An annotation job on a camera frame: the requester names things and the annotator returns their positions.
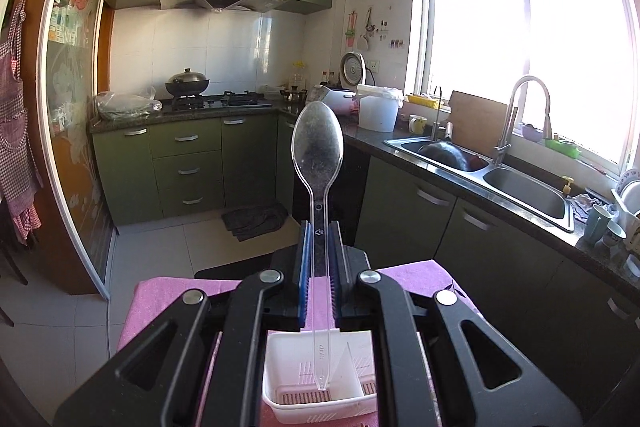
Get clear plastic spoon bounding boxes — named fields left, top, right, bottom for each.
left=291, top=101, right=344, bottom=391

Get tall steel kitchen faucet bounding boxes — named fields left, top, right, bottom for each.
left=492, top=75, right=553, bottom=167

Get kitchen window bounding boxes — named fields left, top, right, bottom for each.
left=409, top=0, right=639, bottom=176

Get white plastic utensil caddy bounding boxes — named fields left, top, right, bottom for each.
left=262, top=329, right=378, bottom=425

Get dark floor mat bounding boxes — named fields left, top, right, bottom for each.
left=221, top=202, right=288, bottom=242

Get pink floral tablecloth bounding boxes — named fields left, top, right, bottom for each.
left=118, top=260, right=482, bottom=426

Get dark pot in sink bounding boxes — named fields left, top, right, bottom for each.
left=418, top=142, right=469, bottom=171

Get white plastic bucket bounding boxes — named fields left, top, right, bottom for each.
left=356, top=83, right=405, bottom=133

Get small steel faucet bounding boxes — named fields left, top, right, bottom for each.
left=431, top=86, right=442, bottom=141

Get small dark kettle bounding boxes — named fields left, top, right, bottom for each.
left=280, top=86, right=307, bottom=106

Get wooden cutting board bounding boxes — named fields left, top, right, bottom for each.
left=448, top=91, right=506, bottom=157

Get white rice cooker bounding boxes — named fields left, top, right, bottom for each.
left=338, top=51, right=367, bottom=91

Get black gas stove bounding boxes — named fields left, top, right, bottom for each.
left=160, top=91, right=272, bottom=114

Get steel double sink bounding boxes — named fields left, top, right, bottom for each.
left=384, top=136, right=575, bottom=233

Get green lower cabinets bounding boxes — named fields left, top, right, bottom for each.
left=93, top=110, right=639, bottom=415

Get black wok with lid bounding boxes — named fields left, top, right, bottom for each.
left=165, top=68, right=209, bottom=98

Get green dish on windowsill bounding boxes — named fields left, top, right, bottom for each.
left=544, top=136, right=580, bottom=159

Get teal ceramic mug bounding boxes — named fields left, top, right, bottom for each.
left=582, top=204, right=612, bottom=246

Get plastic bag on counter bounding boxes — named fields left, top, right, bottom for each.
left=94, top=86, right=163, bottom=121

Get pink checkered apron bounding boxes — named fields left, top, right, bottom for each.
left=0, top=0, right=42, bottom=245

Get glass sliding door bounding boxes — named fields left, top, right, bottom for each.
left=37, top=0, right=115, bottom=299

